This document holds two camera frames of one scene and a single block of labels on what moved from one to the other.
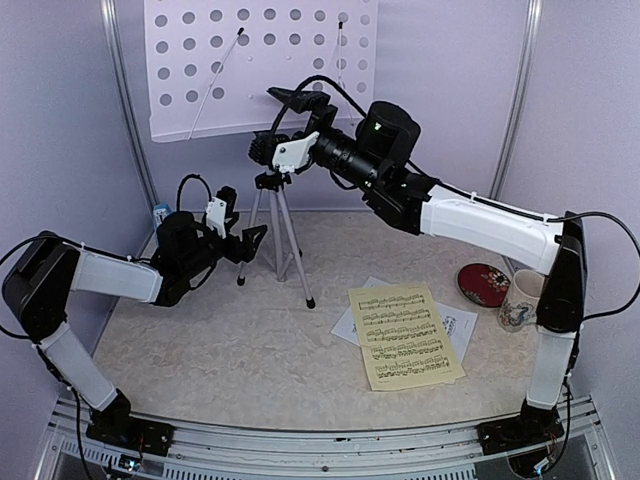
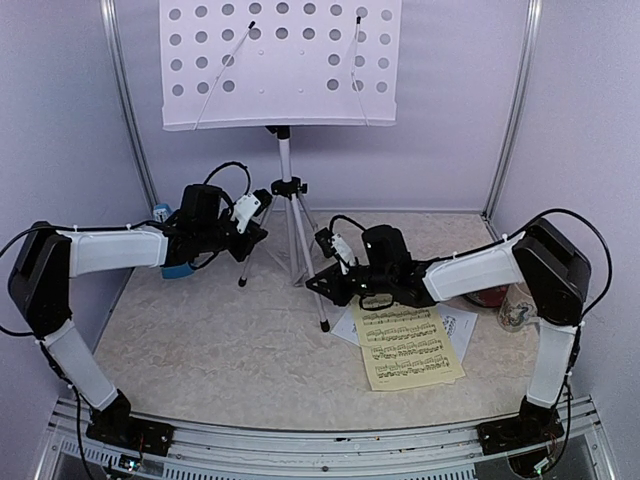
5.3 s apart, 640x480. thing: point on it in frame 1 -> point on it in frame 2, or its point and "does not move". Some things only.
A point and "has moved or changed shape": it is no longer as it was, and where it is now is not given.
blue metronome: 160,211 does not move
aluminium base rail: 199,452 does not move
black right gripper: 298,100 -> 333,290
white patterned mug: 519,308 does not move
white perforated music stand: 211,63 has moved or changed shape
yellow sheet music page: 402,337 does not move
